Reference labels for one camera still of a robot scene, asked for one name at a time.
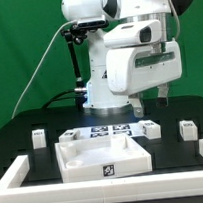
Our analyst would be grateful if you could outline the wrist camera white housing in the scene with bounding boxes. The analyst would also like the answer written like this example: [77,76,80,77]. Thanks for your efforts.
[103,19,162,48]

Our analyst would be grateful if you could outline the rear camera on mount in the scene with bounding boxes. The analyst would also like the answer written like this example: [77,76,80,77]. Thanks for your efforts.
[77,19,109,30]

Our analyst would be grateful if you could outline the white square tabletop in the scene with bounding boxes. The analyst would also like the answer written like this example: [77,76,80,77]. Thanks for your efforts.
[54,133,152,183]

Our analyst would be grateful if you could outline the black base cables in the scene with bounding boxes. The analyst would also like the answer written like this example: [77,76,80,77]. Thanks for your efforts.
[39,87,90,110]

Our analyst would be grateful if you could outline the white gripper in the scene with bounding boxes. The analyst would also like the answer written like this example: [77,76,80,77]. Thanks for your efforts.
[106,41,182,117]

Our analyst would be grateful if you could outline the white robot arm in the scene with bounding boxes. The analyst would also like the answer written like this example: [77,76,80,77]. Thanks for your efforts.
[61,0,193,117]

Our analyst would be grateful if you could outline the white U-shaped fence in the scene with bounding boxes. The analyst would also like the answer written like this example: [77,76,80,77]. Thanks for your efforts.
[0,137,203,203]

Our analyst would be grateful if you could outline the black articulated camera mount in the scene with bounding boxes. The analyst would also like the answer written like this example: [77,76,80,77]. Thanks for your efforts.
[61,24,87,87]

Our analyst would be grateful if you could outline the fiducial marker sheet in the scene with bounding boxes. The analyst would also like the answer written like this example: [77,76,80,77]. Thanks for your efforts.
[90,124,132,138]

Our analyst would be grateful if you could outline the white camera cable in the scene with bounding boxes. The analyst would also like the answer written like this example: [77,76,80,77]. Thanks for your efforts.
[2,19,87,120]

